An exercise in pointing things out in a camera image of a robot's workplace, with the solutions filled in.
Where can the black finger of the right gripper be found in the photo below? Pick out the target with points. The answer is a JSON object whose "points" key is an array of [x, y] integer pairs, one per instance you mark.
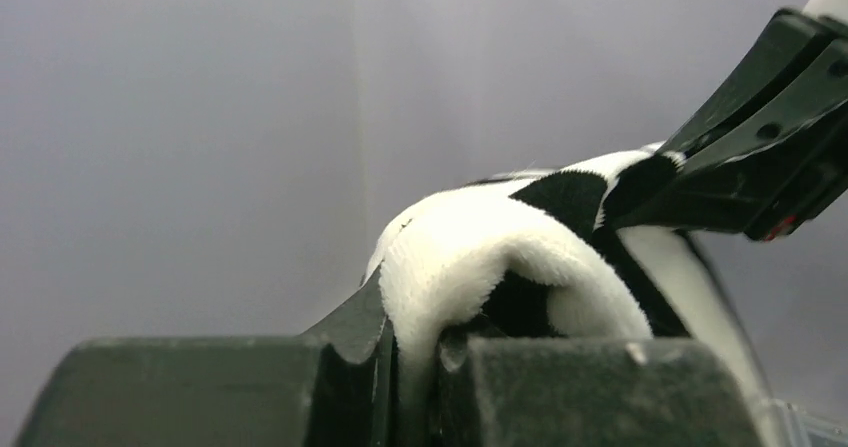
{"points": [[765, 153]]}

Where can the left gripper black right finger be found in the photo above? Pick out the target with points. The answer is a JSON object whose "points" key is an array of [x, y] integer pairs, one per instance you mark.
{"points": [[493, 389]]}

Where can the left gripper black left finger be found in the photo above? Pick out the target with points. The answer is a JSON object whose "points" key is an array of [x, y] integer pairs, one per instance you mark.
{"points": [[329, 386]]}

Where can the black white striped pillowcase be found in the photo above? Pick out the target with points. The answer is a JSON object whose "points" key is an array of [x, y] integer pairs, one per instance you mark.
{"points": [[439, 261]]}

